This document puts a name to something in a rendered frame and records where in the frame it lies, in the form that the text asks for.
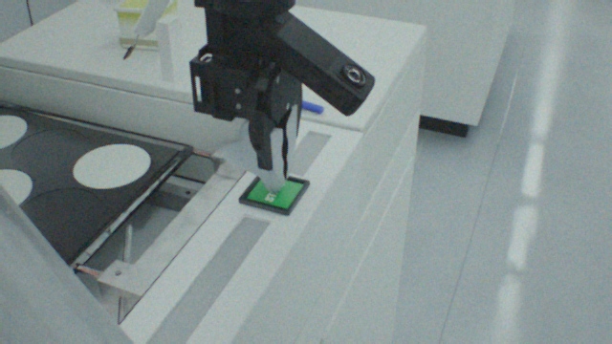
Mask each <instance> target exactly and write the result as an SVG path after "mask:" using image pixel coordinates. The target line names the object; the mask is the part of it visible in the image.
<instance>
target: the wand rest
mask: <svg viewBox="0 0 612 344"><path fill-rule="evenodd" d="M168 2H169V0H148V1H147V3H146V5H145V7H144V9H143V11H142V14H141V16H140V18H139V20H138V22H137V24H136V26H135V28H134V29H133V32H134V33H138V34H139V35H140V36H141V37H144V36H146V35H149V34H150V33H153V32H154V31H155V30H156V28H157V35H158V36H157V41H158V48H159V55H160V62H161V68H162V75H163V79H164V80H169V81H174V82H175V81H176V80H177V79H178V78H180V77H181V76H182V75H185V74H186V64H185V56H184V48H183V40H182V31H181V23H180V16H179V15H173V14H166V15H165V17H163V18H161V17H162V15H163V13H164V10H165V8H166V6H167V4H168Z"/></svg>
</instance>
